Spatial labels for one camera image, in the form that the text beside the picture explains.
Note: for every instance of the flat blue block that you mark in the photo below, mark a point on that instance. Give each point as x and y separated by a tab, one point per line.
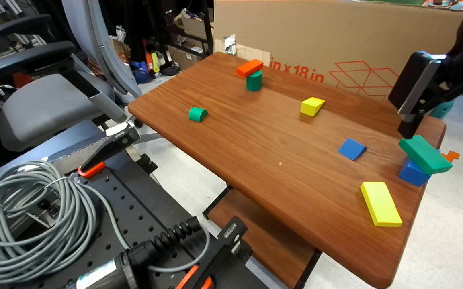
352	150

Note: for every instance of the blue cube block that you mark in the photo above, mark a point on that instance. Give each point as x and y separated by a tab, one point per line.
412	174

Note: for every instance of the yellow wedge block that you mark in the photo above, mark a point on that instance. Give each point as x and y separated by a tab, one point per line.
312	107

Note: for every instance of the orange floor tape marker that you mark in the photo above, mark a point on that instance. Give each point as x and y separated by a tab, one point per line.
452	157

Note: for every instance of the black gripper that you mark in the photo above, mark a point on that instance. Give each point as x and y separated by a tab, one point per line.
417	81

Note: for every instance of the long yellow block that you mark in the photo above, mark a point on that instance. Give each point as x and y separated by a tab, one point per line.
380	205

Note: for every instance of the black perforated platform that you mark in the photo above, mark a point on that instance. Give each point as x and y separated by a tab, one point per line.
135	214

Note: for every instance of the green rounded block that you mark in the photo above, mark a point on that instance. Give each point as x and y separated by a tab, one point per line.
196	115

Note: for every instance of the blue floor object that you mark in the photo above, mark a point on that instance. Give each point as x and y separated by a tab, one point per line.
140	73

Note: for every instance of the grey black armrest chair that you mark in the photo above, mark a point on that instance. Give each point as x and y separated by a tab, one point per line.
44	107

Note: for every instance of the green cube block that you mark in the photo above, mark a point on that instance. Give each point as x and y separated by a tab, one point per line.
254	83

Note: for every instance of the teal plastic object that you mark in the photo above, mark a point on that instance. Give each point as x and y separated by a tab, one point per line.
441	112

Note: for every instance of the wooden table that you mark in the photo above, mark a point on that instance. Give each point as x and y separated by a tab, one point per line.
274	150

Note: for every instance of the long green block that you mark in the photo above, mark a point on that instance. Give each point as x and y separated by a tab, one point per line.
425	155

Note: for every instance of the large cardboard box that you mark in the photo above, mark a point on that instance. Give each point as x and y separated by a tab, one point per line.
322	33

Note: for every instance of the orange block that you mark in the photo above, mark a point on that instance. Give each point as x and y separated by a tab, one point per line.
250	68

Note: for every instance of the black orange ribbed clamp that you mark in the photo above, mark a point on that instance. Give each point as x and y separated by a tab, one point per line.
161	246

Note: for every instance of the black orange bar clamp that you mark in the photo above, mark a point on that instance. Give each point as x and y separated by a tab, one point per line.
108	142

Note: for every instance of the wooden table foot board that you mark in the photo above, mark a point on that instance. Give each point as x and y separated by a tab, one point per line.
264	242

